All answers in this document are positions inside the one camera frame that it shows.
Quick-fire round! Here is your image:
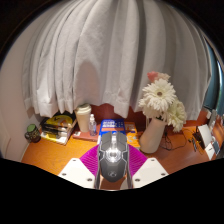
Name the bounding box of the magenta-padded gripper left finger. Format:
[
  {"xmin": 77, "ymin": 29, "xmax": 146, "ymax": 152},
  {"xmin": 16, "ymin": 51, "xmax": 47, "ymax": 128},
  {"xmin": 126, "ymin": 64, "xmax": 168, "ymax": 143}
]
[{"xmin": 58, "ymin": 144, "xmax": 101, "ymax": 190}]

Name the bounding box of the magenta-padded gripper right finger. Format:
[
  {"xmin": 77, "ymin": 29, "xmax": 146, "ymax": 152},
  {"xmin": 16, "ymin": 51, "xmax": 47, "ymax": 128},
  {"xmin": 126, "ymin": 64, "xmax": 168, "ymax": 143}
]
[{"xmin": 126, "ymin": 144, "xmax": 170, "ymax": 190}]

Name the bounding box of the grey black computer mouse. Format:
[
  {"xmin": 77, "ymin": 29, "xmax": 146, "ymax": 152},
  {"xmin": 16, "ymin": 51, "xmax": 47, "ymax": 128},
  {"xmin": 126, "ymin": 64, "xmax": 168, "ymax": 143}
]
[{"xmin": 97, "ymin": 130, "xmax": 130, "ymax": 184}]

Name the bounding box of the white ceramic vase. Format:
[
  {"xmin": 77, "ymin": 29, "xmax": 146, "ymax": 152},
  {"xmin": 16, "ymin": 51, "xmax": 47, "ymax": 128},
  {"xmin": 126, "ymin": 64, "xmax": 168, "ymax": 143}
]
[{"xmin": 139, "ymin": 117, "xmax": 167, "ymax": 154}]

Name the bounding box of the red-brown flat book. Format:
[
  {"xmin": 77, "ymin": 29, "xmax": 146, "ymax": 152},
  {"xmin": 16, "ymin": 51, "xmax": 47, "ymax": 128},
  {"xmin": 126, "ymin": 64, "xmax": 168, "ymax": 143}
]
[{"xmin": 72, "ymin": 130, "xmax": 101, "ymax": 143}]

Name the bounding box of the white book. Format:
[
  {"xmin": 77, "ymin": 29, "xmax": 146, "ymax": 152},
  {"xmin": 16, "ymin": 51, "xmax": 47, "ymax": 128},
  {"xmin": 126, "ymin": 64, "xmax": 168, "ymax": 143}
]
[{"xmin": 39, "ymin": 130, "xmax": 73, "ymax": 146}]

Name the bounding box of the orange cover book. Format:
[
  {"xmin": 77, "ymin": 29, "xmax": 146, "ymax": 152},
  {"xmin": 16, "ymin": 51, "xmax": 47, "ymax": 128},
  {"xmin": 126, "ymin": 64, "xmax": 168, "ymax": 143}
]
[{"xmin": 124, "ymin": 121, "xmax": 141, "ymax": 149}]

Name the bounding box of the clear pump bottle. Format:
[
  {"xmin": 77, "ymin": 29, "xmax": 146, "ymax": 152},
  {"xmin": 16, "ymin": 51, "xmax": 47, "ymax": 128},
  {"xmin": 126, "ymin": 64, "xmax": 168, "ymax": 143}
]
[{"xmin": 88, "ymin": 113, "xmax": 98, "ymax": 137}]

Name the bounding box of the yellow cover book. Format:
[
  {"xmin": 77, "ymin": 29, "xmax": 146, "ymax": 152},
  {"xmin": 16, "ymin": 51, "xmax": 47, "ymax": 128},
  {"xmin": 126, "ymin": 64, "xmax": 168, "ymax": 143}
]
[{"xmin": 43, "ymin": 113, "xmax": 77, "ymax": 129}]

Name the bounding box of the cream tumbler cup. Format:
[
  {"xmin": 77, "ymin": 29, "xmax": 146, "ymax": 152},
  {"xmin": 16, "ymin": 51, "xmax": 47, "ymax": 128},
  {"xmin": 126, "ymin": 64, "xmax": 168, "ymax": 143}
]
[{"xmin": 74, "ymin": 103, "xmax": 93, "ymax": 133}]

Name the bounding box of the blue cover book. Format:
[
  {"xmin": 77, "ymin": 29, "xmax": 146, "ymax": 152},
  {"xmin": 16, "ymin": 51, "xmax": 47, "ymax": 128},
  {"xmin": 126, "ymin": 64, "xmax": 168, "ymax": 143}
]
[{"xmin": 97, "ymin": 118, "xmax": 127, "ymax": 145}]

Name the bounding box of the dark green mug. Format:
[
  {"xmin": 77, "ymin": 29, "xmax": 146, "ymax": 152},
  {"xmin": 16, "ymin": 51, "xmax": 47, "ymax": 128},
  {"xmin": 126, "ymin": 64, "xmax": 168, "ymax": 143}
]
[{"xmin": 24, "ymin": 123, "xmax": 42, "ymax": 144}]

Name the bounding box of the white paper sheet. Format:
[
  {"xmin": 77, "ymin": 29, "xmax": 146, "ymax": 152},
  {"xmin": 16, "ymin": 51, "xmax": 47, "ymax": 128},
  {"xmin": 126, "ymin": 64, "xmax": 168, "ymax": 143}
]
[{"xmin": 203, "ymin": 141, "xmax": 221, "ymax": 161}]

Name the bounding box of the white slanted device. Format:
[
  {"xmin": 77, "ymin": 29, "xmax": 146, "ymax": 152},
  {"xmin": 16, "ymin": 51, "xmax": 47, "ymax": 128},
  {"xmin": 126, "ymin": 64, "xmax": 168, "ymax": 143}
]
[{"xmin": 195, "ymin": 124, "xmax": 214, "ymax": 149}]

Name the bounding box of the white pink flower bouquet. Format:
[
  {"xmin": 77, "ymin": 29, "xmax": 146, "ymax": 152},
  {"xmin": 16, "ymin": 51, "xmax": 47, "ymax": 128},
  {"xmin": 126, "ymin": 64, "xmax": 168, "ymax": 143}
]
[{"xmin": 138, "ymin": 70, "xmax": 188, "ymax": 133}]

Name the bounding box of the glass window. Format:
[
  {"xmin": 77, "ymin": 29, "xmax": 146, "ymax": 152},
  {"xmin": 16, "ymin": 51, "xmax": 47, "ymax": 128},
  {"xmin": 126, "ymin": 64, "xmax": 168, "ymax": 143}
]
[{"xmin": 203, "ymin": 43, "xmax": 224, "ymax": 118}]

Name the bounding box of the white pleated curtain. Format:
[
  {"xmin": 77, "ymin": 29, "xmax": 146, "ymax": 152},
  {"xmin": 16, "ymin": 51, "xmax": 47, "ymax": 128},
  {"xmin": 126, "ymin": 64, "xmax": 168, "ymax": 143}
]
[{"xmin": 21, "ymin": 0, "xmax": 214, "ymax": 121}]

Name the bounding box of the black cable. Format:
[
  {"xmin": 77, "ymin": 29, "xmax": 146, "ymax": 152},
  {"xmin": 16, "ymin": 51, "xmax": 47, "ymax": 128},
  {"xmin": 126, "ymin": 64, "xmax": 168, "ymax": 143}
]
[{"xmin": 159, "ymin": 126, "xmax": 201, "ymax": 152}]

